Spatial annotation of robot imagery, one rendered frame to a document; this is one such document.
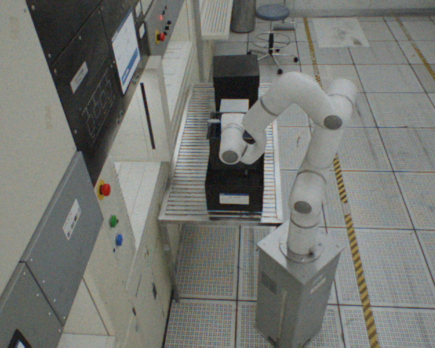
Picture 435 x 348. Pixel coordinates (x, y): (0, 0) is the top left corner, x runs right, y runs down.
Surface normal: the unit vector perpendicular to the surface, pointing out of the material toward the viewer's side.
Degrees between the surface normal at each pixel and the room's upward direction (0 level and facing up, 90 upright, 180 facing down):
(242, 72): 0
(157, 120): 90
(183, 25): 90
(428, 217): 0
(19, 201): 90
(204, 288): 0
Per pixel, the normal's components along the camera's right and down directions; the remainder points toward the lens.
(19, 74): 1.00, 0.02
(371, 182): -0.04, -0.74
